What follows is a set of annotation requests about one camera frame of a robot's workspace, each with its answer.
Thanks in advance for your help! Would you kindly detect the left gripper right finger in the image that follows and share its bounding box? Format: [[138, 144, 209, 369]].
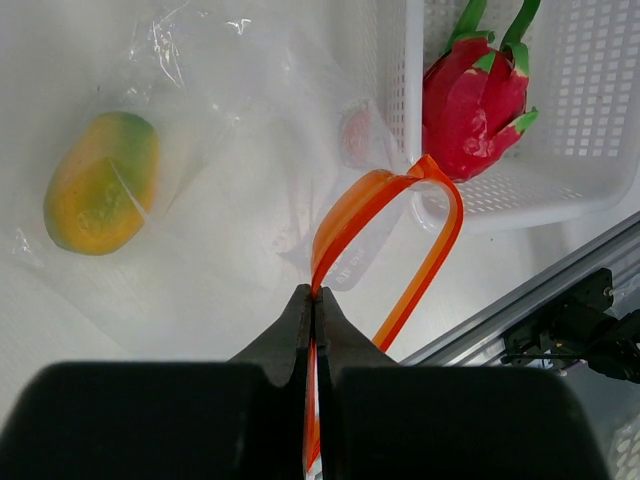
[[313, 289, 608, 479]]

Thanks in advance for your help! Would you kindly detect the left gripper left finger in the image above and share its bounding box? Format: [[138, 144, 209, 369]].
[[1, 284, 312, 479]]

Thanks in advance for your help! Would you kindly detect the clear zip bag orange zipper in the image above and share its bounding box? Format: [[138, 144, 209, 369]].
[[1, 1, 464, 478]]

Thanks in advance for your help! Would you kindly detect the yellow green mango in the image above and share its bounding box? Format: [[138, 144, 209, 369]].
[[43, 111, 161, 256]]

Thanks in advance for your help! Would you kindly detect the pink dragon fruit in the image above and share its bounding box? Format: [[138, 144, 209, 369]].
[[422, 1, 540, 183]]

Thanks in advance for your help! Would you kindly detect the aluminium mounting rail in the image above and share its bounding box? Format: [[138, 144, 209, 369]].
[[401, 213, 639, 366]]

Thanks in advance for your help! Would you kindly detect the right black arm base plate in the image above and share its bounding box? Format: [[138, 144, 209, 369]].
[[501, 268, 639, 383]]

